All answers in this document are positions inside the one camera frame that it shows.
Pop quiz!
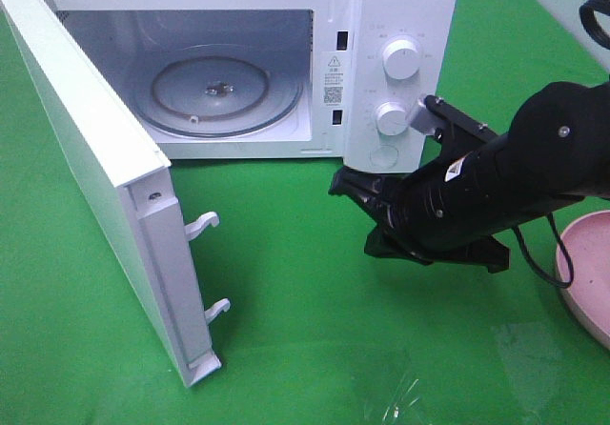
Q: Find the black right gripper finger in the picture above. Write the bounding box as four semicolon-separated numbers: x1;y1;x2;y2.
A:
328;166;401;215
364;232;510;273

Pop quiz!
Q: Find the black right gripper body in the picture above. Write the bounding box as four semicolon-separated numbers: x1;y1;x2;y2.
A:
374;133;508;252

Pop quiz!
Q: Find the round door release button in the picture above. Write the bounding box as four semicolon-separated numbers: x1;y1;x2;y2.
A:
370;145;399;169

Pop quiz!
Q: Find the pink round plate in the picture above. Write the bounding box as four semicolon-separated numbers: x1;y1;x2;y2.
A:
560;210;609;347

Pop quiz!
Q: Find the white microwave door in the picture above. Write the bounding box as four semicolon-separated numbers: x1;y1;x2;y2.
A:
1;0;231;386

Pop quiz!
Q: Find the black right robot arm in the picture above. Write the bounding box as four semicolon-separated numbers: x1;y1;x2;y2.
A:
330;82;609;273

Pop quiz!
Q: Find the lower white timer knob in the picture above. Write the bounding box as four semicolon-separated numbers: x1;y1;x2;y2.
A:
375;102;410;136

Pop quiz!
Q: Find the clear tape right patch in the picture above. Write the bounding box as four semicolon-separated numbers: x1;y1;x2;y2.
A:
492;322;562;412

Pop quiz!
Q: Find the clear tape patch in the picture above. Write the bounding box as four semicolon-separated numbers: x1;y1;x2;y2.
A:
492;322;562;412
348;346;432;424

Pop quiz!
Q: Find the upper white power knob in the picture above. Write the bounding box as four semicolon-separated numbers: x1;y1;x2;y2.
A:
381;36;422;80

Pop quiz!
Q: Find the white microwave oven body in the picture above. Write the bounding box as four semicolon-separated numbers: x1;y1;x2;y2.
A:
44;0;456;173

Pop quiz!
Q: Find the clear tape front patch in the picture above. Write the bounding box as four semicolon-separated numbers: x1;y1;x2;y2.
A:
348;346;432;424

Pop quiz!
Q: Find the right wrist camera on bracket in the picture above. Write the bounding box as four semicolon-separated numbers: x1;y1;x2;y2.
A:
406;95;498;154

